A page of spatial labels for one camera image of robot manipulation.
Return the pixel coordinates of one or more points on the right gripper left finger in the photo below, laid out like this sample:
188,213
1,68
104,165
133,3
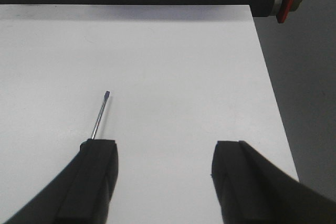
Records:
81,192

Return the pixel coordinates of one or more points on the green-handled screwdriver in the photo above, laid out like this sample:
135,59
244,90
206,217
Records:
98,120

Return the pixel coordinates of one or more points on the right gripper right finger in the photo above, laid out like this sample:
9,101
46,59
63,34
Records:
251,189

